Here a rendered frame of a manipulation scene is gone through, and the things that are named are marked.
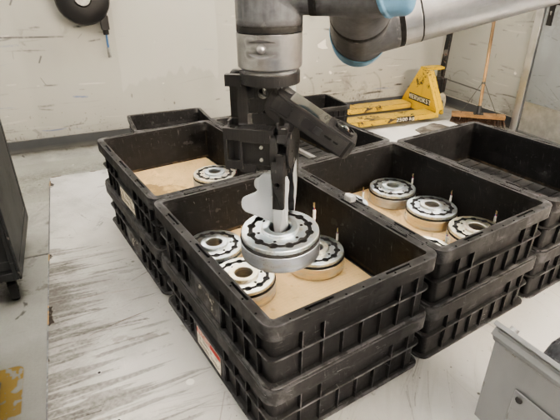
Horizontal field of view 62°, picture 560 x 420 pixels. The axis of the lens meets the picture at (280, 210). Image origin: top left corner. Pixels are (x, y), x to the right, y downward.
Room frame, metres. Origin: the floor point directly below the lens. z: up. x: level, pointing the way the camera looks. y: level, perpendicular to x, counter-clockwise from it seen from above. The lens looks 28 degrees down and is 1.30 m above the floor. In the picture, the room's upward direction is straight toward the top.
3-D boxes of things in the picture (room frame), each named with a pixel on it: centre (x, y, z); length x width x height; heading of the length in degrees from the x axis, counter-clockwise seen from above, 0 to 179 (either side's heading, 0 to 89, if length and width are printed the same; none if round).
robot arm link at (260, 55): (0.56, 0.01, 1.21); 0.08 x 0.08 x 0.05
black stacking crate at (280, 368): (0.66, 0.00, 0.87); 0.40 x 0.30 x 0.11; 33
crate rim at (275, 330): (0.66, 0.00, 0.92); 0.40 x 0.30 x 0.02; 33
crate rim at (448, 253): (0.82, -0.26, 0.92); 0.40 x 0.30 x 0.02; 33
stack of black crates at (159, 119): (2.38, 0.57, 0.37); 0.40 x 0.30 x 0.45; 113
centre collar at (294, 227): (0.52, 0.00, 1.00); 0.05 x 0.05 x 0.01
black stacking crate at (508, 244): (0.82, -0.26, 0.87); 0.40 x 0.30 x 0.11; 33
